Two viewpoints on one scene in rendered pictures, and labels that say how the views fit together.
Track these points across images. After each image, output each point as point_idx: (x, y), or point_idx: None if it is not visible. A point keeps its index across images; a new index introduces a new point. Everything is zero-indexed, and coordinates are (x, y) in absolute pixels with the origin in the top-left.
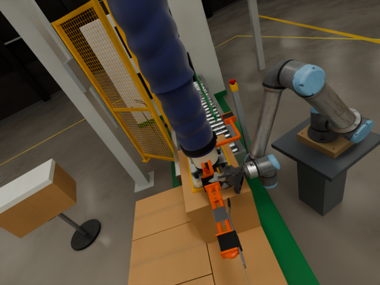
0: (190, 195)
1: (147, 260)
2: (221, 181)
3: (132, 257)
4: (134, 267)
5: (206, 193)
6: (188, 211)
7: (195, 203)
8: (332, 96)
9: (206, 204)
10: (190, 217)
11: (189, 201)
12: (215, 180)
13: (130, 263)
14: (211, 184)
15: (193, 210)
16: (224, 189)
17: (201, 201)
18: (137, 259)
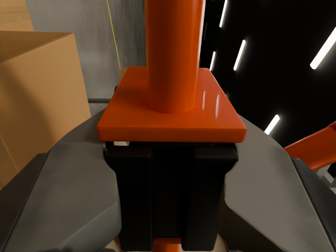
0: (80, 115)
1: (2, 13)
2: (226, 173)
3: (31, 29)
4: (19, 6)
5: (41, 146)
6: (70, 38)
7: (61, 77)
8: None
9: (20, 60)
10: (29, 32)
11: (77, 90)
12: (261, 130)
13: (30, 18)
14: (221, 89)
15: (59, 38)
16: (20, 174)
17: (48, 87)
18: (21, 22)
